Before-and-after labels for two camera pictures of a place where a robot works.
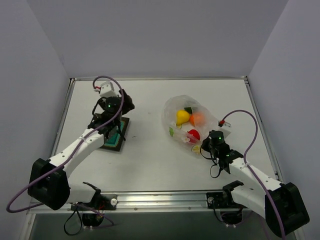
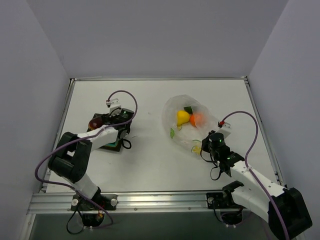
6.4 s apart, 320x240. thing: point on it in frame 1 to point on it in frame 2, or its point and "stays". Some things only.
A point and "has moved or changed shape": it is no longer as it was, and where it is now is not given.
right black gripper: [206, 143] stays
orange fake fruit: [197, 119] stays
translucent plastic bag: [187, 122] stays
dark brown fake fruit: [128, 104] has moved or changed shape
